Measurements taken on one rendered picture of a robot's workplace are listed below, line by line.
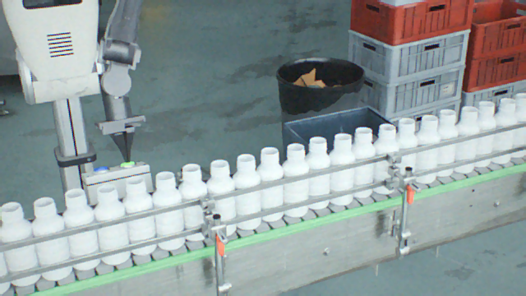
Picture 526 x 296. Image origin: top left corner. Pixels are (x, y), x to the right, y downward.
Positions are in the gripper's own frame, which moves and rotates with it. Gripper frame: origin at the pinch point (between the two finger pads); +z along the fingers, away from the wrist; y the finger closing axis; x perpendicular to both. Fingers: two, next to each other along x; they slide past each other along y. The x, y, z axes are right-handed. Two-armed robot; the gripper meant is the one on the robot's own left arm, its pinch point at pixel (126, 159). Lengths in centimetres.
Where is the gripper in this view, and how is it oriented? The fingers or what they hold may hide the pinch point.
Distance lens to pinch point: 147.5
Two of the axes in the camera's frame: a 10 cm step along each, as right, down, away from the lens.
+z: 1.5, 9.8, 1.5
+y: 9.1, -2.0, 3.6
